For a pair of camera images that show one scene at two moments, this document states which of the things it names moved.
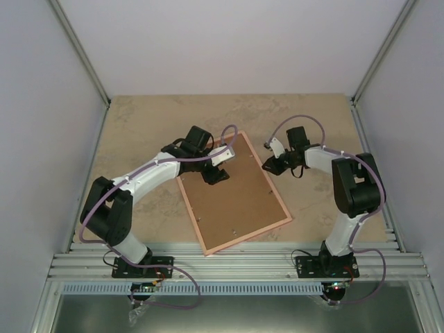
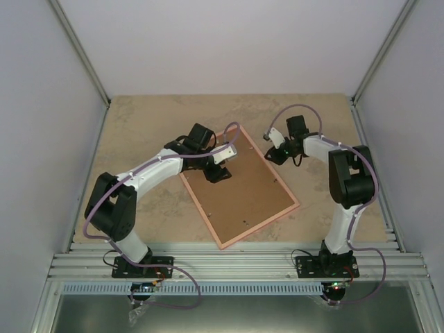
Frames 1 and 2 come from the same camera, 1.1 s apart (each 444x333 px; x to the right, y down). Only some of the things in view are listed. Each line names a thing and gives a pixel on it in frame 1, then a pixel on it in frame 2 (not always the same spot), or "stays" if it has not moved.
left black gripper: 215,176 stays
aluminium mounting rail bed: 379,263 stays
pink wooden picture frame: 241,238 to 257,231
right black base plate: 327,266 stays
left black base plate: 150,267 stays
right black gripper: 272,163 to 278,159
